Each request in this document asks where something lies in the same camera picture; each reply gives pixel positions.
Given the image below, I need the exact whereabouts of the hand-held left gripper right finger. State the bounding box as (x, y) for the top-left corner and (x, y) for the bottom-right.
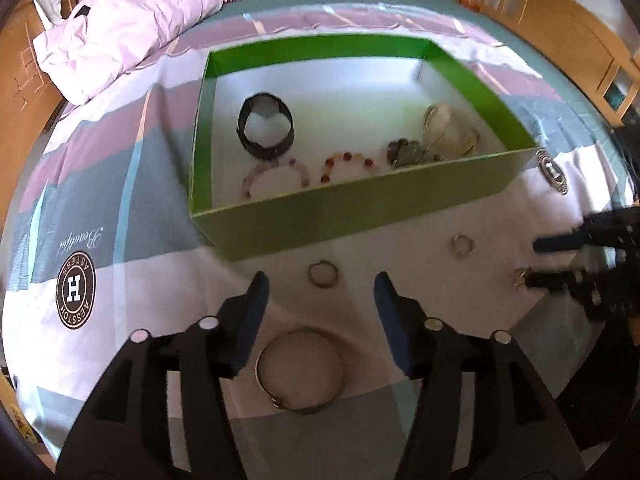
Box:
(373, 271), (587, 480)

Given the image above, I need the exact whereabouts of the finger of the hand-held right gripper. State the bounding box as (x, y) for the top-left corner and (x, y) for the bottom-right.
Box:
(533, 229), (593, 255)
(527, 267), (593, 293)

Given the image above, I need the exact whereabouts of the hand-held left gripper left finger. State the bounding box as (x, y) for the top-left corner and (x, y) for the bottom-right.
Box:
(54, 271), (270, 480)

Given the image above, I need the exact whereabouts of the silver bangle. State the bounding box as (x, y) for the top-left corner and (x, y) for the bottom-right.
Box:
(255, 327), (346, 415)

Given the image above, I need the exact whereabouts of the small silver ring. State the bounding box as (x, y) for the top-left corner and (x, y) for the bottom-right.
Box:
(451, 233), (477, 259)
(308, 260), (340, 289)

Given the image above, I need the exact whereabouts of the pink bead bracelet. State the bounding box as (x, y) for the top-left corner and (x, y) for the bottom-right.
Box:
(242, 157), (312, 202)

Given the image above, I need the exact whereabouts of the clear bead bracelet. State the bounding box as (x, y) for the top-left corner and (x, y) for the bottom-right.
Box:
(421, 103), (482, 157)

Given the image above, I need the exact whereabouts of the red bead bracelet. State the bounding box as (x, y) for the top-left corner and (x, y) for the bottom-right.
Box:
(318, 151), (377, 185)

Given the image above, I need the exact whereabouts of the dark bead bracelet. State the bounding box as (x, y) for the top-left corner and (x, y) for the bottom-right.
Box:
(386, 137), (443, 170)

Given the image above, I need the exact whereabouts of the green cardboard box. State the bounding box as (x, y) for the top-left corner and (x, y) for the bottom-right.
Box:
(187, 32), (538, 262)

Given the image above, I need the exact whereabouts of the black wristwatch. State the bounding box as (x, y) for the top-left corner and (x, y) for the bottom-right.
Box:
(237, 92), (296, 160)

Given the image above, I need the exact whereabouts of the teal mattress cover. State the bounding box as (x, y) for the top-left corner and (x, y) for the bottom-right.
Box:
(190, 0), (621, 131)

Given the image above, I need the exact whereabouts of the wooden footboard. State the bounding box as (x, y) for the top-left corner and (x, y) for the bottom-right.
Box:
(462, 0), (640, 128)

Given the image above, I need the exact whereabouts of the pink pillow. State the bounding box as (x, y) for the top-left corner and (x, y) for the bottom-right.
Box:
(32, 0), (225, 106)

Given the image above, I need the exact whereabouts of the wooden headboard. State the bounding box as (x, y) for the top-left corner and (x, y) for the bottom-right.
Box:
(0, 0), (71, 226)

